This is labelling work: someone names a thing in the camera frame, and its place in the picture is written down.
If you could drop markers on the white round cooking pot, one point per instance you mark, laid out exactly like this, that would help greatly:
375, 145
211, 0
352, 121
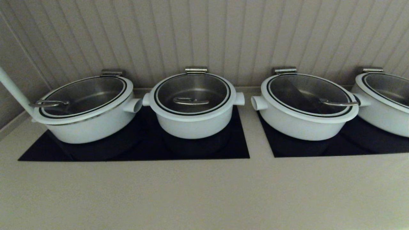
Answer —
383, 121
191, 126
297, 127
89, 127

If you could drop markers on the white slanted pole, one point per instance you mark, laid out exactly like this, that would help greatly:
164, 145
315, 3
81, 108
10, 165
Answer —
12, 88

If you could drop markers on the glass lid with white rim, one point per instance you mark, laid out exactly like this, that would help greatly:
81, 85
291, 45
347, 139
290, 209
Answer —
389, 86
86, 92
303, 89
191, 89

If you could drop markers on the black glass induction cooktop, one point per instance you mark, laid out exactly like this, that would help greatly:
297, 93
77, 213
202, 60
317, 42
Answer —
351, 143
236, 147

